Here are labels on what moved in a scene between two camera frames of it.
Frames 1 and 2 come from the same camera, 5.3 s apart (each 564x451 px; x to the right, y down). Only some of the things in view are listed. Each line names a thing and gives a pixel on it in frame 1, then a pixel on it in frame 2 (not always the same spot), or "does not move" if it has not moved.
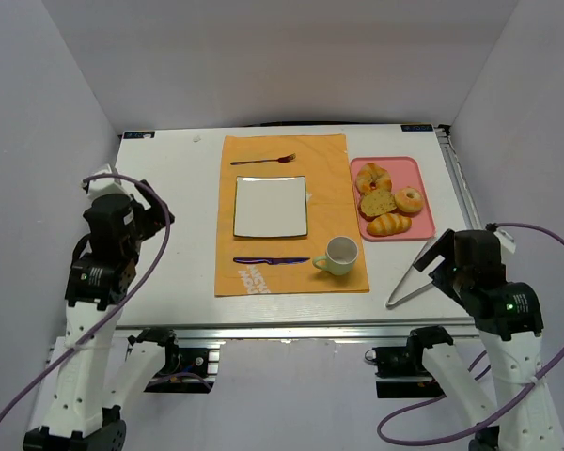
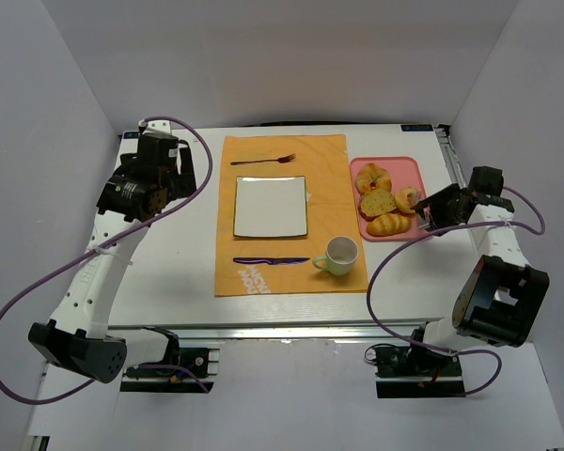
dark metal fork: [285, 159] does not move
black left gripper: [151, 212] to [186, 170]
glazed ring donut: [409, 200] does not move
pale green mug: [340, 255] does not move
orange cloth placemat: [331, 212] does not move
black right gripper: [438, 256] to [436, 212]
